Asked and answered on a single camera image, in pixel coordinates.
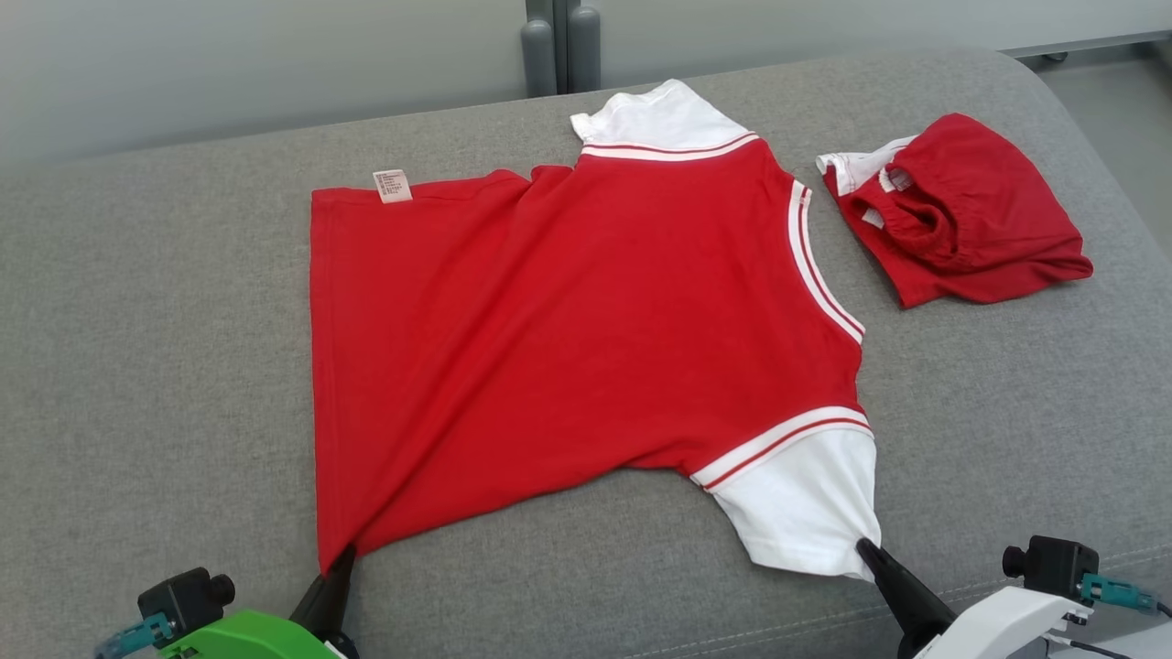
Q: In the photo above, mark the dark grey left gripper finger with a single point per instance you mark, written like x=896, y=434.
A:
x=343, y=609
x=316, y=604

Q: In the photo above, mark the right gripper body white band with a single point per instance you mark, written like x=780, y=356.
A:
x=993, y=627

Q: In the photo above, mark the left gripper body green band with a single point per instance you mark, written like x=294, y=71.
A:
x=247, y=636

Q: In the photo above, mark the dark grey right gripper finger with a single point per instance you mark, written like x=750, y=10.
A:
x=902, y=618
x=925, y=609

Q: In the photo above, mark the red shirt with white sleeves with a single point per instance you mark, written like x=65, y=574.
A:
x=568, y=320

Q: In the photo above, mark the red shorts with white trim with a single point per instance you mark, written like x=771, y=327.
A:
x=989, y=220

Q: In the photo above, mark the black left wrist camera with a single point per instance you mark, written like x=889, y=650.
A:
x=179, y=599

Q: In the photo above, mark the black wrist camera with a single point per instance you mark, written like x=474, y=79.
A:
x=179, y=599
x=1058, y=567

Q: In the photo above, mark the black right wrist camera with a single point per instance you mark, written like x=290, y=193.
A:
x=1058, y=567

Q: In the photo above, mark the teal left camera connector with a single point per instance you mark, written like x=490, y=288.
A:
x=137, y=634

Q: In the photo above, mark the teal camera connector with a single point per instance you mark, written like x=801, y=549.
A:
x=1117, y=593
x=137, y=634

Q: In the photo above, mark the teal right camera connector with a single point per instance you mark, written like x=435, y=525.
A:
x=1117, y=593

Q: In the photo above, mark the grey partition post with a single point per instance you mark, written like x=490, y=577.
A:
x=583, y=50
x=538, y=59

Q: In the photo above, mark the grey partition base rail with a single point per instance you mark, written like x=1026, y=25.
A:
x=1099, y=42

